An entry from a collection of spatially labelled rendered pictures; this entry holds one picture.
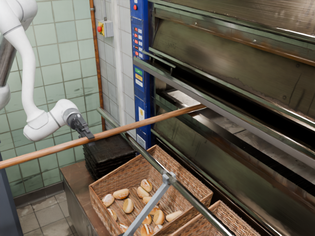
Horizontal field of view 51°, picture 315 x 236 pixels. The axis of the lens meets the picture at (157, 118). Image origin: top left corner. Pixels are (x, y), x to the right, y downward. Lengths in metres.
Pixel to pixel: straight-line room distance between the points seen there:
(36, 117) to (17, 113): 0.99
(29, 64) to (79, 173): 0.93
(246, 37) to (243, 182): 0.65
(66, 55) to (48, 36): 0.19
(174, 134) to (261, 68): 0.78
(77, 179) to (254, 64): 1.45
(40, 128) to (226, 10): 1.04
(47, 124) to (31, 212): 1.42
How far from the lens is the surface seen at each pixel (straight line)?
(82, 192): 2.22
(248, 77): 1.35
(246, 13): 1.31
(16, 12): 1.78
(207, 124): 1.67
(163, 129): 2.00
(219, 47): 1.49
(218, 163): 1.67
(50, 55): 2.65
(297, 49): 1.20
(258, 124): 1.17
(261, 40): 1.29
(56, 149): 1.49
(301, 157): 1.09
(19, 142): 2.85
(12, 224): 2.45
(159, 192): 1.34
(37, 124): 1.76
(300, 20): 1.17
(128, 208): 1.97
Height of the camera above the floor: 1.98
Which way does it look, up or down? 28 degrees down
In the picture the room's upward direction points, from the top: 1 degrees counter-clockwise
